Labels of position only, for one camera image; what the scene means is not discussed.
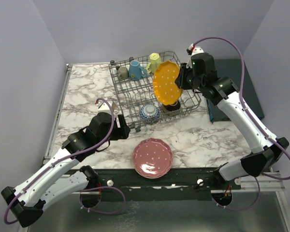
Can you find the red patterned glass bowl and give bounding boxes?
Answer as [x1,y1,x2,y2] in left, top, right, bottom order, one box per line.
[140,104,160,124]

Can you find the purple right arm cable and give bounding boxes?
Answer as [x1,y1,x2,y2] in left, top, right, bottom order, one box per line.
[193,37,290,211]

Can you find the grey wire dish rack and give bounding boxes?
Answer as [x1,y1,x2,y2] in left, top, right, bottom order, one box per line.
[108,50,202,132]

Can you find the beige bottom plate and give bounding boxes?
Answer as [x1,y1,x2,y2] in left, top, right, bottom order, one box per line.
[136,170,167,179]

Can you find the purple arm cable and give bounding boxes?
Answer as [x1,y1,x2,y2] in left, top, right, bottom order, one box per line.
[3,98,127,224]
[193,37,290,211]

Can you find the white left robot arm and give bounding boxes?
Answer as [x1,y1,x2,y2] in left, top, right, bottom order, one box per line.
[1,112,130,228]

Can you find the brown patterned bowl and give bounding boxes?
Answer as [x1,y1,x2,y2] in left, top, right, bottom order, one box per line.
[162,101,181,116]

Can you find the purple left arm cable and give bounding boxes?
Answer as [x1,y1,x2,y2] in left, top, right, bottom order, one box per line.
[3,98,127,224]

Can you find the pale yellow mug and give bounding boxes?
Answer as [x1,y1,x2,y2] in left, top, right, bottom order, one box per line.
[146,53,161,73]

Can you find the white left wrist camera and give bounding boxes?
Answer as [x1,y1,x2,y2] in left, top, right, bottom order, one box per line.
[96,101,116,114]

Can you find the blue floral mug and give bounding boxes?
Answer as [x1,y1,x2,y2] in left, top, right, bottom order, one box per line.
[129,60,147,81]

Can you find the blue network switch box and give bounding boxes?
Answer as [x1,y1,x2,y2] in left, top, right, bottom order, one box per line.
[206,59,265,123]

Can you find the small grey cup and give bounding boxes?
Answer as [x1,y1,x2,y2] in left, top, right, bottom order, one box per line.
[117,67,129,80]

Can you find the orange polka dot plate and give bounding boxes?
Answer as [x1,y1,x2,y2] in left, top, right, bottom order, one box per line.
[153,60,183,105]

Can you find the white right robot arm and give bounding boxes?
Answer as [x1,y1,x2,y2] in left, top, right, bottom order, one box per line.
[175,53,289,189]

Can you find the pink plate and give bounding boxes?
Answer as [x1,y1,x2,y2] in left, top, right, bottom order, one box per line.
[132,138,173,173]

